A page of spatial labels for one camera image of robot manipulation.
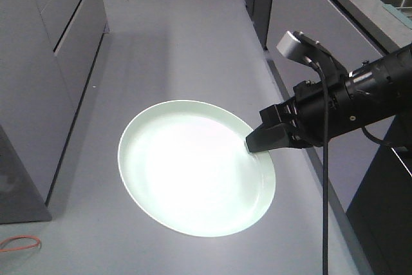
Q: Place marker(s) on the pale green round plate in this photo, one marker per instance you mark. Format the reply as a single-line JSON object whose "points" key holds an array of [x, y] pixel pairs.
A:
{"points": [[186, 164]]}

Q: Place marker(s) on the grey cabinet block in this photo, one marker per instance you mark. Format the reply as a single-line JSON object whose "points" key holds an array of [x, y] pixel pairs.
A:
{"points": [[48, 48]]}

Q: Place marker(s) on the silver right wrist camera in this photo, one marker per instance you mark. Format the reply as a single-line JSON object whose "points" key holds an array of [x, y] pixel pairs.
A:
{"points": [[298, 47]]}

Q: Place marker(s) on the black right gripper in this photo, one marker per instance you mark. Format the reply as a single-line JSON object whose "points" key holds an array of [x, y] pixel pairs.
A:
{"points": [[301, 120]]}

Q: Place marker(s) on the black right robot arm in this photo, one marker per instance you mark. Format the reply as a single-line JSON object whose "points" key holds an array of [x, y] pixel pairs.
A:
{"points": [[378, 90]]}

